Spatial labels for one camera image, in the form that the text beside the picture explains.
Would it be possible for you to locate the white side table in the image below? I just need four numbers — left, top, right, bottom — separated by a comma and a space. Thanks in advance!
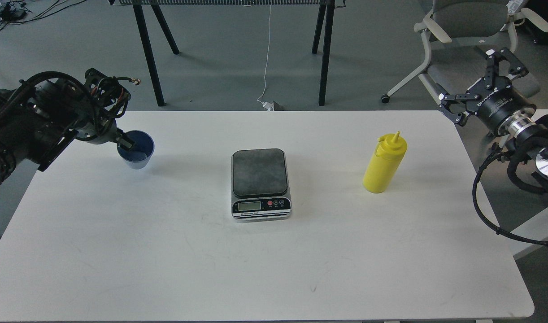
505, 109, 548, 260

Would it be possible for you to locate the black digital kitchen scale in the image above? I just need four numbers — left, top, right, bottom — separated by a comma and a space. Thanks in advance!
231, 148, 292, 222

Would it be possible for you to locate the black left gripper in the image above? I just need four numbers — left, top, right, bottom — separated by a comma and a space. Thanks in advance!
75, 68, 141, 152

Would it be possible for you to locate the black legged background table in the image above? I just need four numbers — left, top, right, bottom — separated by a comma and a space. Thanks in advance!
108, 0, 346, 107

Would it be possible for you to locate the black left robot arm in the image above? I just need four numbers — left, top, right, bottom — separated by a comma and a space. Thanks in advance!
0, 68, 140, 185

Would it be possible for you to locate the black cable bundle on floor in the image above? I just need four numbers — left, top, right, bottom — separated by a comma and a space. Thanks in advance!
0, 0, 86, 41

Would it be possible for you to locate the white power adapter on floor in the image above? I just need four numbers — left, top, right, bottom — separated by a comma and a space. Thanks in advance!
262, 101, 284, 112

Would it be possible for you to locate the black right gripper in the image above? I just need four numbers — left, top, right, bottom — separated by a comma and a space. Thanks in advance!
438, 47, 536, 135

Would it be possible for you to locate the white hanging cable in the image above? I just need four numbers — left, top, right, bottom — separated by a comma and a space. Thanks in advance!
257, 4, 272, 105

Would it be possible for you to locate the yellow squeeze bottle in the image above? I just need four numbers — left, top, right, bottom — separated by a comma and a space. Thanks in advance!
362, 131, 408, 193

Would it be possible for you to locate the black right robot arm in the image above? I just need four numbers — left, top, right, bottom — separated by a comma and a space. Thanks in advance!
438, 47, 548, 247

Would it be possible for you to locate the grey office chair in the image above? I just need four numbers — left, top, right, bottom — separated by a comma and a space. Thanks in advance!
381, 0, 548, 108

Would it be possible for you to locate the blue ribbed plastic cup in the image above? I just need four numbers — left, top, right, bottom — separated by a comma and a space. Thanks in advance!
117, 130, 155, 170

